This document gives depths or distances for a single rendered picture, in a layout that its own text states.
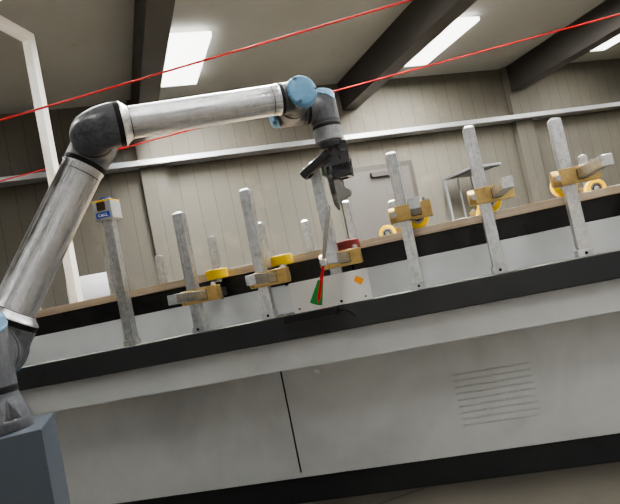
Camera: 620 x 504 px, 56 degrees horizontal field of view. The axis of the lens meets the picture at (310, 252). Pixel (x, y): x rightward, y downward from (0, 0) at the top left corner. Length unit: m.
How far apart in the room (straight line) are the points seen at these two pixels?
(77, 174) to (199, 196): 5.67
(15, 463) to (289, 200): 6.39
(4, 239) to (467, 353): 5.93
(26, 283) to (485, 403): 1.48
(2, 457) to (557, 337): 1.65
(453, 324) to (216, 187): 5.73
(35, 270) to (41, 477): 0.52
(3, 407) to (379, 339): 1.08
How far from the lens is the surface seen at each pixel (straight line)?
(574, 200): 1.92
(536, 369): 2.15
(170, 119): 1.60
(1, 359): 1.50
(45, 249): 1.66
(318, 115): 1.84
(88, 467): 2.59
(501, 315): 1.90
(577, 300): 1.94
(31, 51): 3.72
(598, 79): 10.77
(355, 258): 1.87
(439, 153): 8.59
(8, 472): 1.45
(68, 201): 1.67
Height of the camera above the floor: 0.79
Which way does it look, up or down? 3 degrees up
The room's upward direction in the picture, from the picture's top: 12 degrees counter-clockwise
